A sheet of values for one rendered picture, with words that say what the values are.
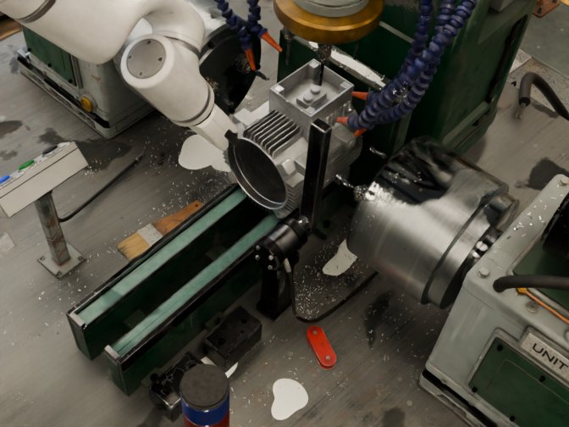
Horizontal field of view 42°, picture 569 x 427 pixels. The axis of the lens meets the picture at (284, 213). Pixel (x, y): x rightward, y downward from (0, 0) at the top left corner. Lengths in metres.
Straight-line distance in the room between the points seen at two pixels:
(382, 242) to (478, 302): 0.19
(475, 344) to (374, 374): 0.25
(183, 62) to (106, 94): 0.59
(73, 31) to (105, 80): 0.67
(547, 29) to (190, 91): 2.70
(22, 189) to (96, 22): 0.44
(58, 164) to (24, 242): 0.30
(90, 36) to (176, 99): 0.19
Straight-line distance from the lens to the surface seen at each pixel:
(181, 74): 1.09
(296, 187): 1.33
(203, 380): 0.93
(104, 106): 1.69
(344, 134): 1.38
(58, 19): 0.95
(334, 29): 1.19
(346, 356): 1.43
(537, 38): 3.58
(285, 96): 1.38
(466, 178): 1.24
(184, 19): 1.12
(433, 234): 1.20
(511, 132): 1.88
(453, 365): 1.32
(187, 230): 1.42
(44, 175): 1.34
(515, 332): 1.16
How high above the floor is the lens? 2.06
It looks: 52 degrees down
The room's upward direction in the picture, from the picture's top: 5 degrees clockwise
